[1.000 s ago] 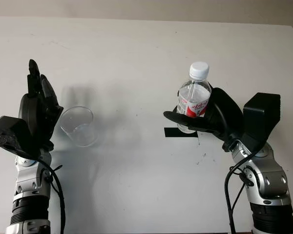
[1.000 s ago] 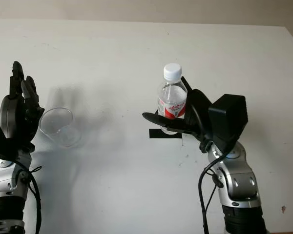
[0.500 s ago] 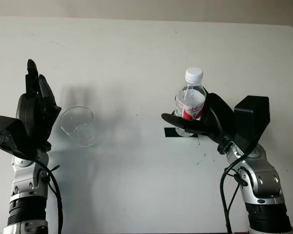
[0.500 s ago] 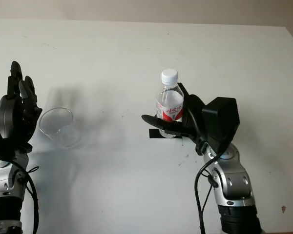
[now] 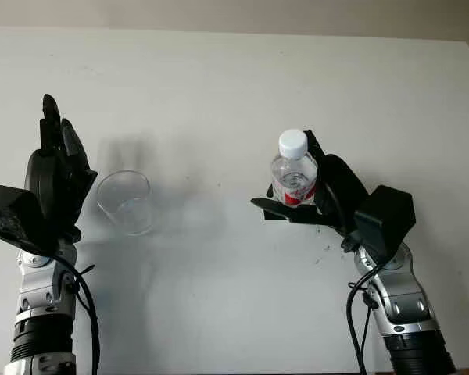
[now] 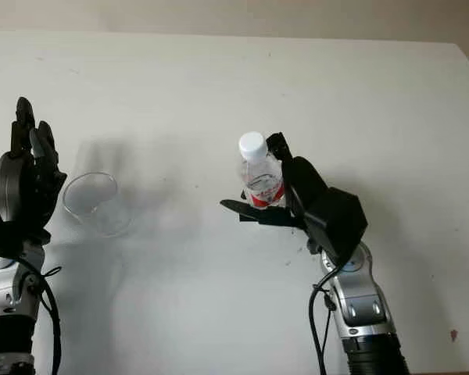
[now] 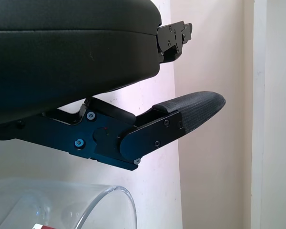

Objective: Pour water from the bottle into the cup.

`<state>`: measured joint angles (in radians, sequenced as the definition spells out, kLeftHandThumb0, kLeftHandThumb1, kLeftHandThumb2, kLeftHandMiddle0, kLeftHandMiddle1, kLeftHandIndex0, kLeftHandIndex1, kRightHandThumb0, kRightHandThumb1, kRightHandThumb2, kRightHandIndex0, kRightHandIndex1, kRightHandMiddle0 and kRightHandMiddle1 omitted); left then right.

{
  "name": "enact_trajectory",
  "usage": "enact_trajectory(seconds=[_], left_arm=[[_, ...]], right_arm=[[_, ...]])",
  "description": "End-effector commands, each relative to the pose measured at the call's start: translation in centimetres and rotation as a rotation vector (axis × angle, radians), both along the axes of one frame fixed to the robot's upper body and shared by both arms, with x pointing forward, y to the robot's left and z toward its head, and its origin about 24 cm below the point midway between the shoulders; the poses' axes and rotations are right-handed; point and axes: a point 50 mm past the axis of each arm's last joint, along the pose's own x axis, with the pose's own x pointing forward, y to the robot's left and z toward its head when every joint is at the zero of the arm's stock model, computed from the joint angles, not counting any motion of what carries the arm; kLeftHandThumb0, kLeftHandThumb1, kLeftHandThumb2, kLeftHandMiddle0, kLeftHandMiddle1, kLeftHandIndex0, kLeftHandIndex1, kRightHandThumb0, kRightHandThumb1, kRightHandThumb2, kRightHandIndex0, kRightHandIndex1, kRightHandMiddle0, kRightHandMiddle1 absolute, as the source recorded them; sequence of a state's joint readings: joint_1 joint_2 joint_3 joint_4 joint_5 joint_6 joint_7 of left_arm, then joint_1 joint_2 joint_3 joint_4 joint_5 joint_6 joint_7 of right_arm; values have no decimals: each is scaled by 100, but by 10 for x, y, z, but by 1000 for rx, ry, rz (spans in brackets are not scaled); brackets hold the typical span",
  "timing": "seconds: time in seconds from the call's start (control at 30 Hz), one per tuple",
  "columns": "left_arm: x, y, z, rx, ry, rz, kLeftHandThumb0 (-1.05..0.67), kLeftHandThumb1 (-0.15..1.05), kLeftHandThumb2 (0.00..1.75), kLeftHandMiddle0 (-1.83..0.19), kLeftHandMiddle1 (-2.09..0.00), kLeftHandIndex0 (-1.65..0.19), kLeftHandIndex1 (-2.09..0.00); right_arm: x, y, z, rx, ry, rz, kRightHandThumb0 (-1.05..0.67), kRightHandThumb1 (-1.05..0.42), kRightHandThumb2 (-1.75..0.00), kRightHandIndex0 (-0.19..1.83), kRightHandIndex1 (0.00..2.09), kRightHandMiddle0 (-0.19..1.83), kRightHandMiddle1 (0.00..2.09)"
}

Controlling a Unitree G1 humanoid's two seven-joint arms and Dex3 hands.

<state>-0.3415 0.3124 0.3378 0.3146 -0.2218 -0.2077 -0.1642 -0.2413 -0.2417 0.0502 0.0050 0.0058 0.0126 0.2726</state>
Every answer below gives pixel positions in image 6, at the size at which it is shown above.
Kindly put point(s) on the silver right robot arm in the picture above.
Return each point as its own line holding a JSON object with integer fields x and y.
{"x": 363, "y": 308}

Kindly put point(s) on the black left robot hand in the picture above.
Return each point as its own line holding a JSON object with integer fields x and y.
{"x": 23, "y": 187}

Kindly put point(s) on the clear glass cup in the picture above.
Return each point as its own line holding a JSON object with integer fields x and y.
{"x": 101, "y": 211}

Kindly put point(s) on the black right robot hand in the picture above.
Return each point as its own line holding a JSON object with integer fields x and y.
{"x": 303, "y": 179}

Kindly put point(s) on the clear plastic water bottle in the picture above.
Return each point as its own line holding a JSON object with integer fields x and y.
{"x": 260, "y": 176}

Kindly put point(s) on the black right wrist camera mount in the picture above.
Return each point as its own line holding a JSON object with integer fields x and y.
{"x": 340, "y": 218}

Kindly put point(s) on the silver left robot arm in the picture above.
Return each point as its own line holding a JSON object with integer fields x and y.
{"x": 4, "y": 297}

